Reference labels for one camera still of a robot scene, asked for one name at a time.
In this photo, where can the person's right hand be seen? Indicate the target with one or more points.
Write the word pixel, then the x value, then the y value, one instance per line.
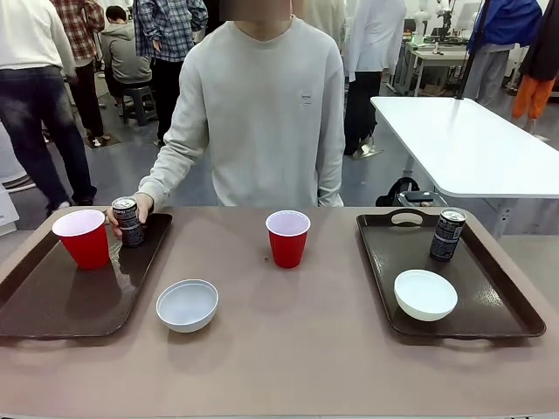
pixel 146 209

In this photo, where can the black drink can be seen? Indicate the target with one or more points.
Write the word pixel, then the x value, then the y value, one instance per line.
pixel 131 231
pixel 445 240

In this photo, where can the red plastic cup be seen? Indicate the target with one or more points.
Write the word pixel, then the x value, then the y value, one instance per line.
pixel 87 251
pixel 286 251

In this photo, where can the white plastic bowl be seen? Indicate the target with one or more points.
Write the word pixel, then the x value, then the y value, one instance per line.
pixel 425 292
pixel 188 312

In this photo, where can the person's right forearm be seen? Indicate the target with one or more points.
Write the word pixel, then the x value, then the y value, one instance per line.
pixel 170 170

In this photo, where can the person's left forearm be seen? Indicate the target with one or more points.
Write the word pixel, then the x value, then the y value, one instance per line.
pixel 329 174

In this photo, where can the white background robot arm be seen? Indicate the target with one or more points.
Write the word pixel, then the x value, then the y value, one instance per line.
pixel 421 22

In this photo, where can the grey plastic stool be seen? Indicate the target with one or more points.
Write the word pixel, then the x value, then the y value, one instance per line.
pixel 140 93

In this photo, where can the brown plastic serving tray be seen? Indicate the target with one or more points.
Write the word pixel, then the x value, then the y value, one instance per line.
pixel 480 262
pixel 65 301

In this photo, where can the person in cream sweater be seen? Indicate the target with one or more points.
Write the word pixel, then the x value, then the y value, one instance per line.
pixel 262 109

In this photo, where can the seated person in grey hoodie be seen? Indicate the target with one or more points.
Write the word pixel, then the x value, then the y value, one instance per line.
pixel 124 57

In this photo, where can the person in blue plaid shirt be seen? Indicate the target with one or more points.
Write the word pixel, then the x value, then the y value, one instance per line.
pixel 166 35

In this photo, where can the person in red plaid shirt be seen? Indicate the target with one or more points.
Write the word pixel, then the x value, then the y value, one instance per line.
pixel 83 39

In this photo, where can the person in white shirt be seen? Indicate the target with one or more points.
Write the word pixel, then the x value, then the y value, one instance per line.
pixel 26 39

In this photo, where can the black bag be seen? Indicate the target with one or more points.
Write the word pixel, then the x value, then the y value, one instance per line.
pixel 393 194

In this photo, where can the person in white coat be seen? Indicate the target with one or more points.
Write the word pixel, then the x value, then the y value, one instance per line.
pixel 375 39

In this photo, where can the white background table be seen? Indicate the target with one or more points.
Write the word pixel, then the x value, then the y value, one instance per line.
pixel 458 144

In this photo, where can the grey background desk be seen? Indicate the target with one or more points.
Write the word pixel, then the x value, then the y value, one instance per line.
pixel 436 59

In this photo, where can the black slanted pole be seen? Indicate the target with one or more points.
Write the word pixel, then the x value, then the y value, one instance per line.
pixel 465 78

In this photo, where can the person in orange trousers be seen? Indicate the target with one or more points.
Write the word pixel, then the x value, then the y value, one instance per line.
pixel 530 96

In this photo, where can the person in blue jacket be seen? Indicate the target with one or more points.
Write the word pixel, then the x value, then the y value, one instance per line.
pixel 502 22

